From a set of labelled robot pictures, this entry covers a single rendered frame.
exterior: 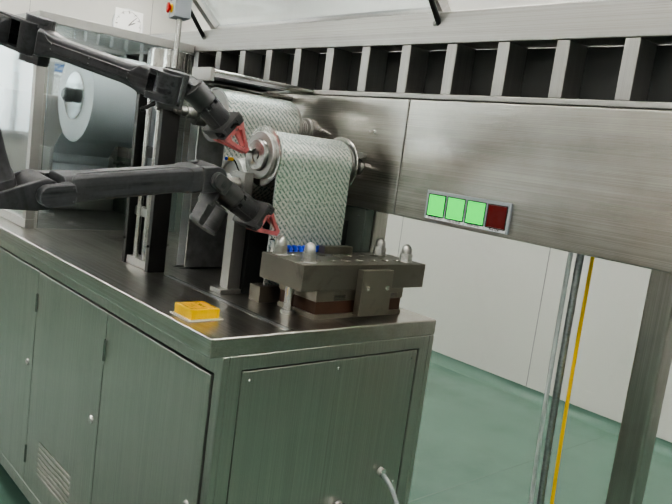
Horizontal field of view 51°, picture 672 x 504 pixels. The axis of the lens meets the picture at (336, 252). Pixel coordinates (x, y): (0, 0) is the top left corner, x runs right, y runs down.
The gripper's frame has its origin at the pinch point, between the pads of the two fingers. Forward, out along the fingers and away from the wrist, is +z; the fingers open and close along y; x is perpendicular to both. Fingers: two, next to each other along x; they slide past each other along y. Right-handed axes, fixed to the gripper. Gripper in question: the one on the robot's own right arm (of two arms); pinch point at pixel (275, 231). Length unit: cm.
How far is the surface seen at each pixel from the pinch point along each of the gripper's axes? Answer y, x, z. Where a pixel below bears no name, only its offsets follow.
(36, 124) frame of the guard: -102, 3, -29
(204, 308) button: 13.0, -25.6, -15.0
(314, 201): 0.2, 12.4, 5.6
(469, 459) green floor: -40, -17, 188
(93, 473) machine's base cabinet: -26, -74, 9
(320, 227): 0.3, 8.2, 11.5
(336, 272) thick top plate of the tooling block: 20.0, -3.4, 6.0
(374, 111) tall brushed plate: -2.9, 43.7, 10.1
